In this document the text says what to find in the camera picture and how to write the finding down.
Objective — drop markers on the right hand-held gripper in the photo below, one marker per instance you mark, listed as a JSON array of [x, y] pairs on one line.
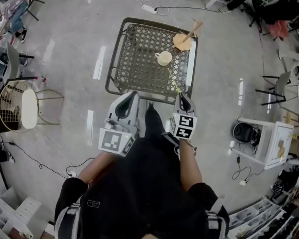
[[185, 127]]

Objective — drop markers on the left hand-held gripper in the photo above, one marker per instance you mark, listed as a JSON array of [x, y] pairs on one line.
[[112, 141]]

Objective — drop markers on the yellow star stick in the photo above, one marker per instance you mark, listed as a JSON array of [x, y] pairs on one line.
[[173, 81]]

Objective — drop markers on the cream ceramic cup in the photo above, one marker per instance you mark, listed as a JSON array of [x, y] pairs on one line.
[[165, 58]]

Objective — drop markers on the person's right forearm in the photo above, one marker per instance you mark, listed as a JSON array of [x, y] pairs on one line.
[[190, 165]]

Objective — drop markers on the person's left forearm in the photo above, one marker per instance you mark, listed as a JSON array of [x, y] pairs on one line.
[[97, 163]]

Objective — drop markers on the wooden cup stand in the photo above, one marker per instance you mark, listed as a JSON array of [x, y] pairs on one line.
[[182, 41]]

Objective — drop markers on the person's black leg and shoe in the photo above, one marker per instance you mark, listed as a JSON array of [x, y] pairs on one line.
[[153, 121]]

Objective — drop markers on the brown metal lattice table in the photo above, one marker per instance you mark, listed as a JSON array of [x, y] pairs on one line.
[[139, 66]]

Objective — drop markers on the black round bag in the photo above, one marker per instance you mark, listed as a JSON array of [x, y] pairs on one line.
[[244, 132]]

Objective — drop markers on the person's black clothing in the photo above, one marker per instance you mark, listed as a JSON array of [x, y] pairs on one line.
[[139, 190]]

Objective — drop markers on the small white power strip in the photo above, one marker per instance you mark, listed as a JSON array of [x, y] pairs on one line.
[[71, 173]]

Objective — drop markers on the grey chair black legs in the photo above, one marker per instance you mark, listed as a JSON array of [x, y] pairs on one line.
[[281, 86], [13, 61]]

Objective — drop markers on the white side table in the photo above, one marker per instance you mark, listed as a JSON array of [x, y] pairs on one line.
[[276, 143]]

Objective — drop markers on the black office chair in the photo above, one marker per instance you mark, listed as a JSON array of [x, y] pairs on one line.
[[254, 14]]

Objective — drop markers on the pink cloth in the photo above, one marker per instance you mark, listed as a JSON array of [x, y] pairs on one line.
[[279, 29]]

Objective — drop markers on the white drawer rack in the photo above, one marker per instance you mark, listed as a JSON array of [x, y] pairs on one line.
[[259, 215]]

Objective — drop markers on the white shelf unit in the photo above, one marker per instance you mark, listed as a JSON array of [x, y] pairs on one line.
[[15, 215]]

